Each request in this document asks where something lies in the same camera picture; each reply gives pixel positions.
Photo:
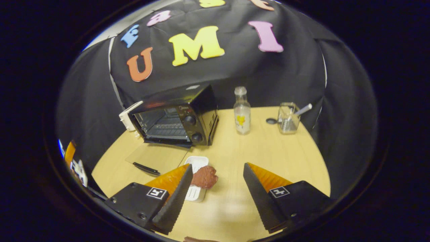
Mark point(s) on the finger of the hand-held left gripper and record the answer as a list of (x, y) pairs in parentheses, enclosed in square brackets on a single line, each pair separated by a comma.
[(70, 153)]

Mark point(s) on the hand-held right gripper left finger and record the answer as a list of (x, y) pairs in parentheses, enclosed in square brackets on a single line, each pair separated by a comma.
[(174, 201)]

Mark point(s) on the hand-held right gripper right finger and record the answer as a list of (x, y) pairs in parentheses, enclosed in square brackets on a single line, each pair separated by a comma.
[(260, 198)]

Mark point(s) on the brown meat piece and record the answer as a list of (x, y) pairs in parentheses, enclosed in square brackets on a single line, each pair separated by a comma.
[(205, 177)]

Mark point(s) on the black electric oven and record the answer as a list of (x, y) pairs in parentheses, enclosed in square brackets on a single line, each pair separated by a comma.
[(201, 107)]

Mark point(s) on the white plastic tray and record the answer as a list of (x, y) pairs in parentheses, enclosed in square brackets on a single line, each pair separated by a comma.
[(198, 161)]

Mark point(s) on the white toaster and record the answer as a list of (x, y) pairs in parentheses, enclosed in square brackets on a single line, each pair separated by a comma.
[(126, 119)]

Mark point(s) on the square glass jar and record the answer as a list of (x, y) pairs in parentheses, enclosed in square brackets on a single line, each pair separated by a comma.
[(287, 122)]

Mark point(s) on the clear glass bottle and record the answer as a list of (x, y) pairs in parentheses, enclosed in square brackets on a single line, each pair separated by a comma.
[(242, 114)]

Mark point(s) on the white spoon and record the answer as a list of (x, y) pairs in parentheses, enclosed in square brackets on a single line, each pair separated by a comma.
[(304, 109)]

